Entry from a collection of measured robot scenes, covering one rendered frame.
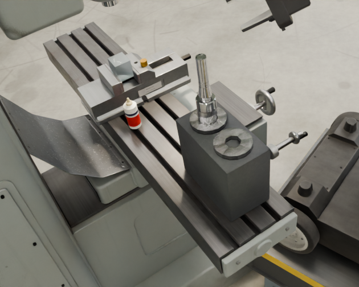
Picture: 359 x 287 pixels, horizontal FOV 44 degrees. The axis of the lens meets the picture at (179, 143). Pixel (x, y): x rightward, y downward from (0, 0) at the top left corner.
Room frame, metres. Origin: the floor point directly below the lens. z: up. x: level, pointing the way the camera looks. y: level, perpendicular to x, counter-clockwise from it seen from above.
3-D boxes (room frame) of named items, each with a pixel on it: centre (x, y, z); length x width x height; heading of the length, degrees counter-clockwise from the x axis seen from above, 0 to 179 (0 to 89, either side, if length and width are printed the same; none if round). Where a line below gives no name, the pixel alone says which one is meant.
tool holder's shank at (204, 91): (0.78, -0.08, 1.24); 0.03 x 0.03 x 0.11
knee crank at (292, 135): (1.21, -0.43, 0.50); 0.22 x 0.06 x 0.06; 115
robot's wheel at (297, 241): (0.81, -0.32, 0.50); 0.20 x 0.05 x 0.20; 44
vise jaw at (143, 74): (1.19, 0.08, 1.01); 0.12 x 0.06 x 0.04; 22
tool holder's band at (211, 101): (0.78, -0.08, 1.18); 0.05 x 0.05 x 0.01
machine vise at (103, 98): (1.18, 0.11, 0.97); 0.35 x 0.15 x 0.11; 112
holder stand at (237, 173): (0.73, -0.10, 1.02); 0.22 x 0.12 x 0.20; 24
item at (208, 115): (0.78, -0.08, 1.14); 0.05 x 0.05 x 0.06
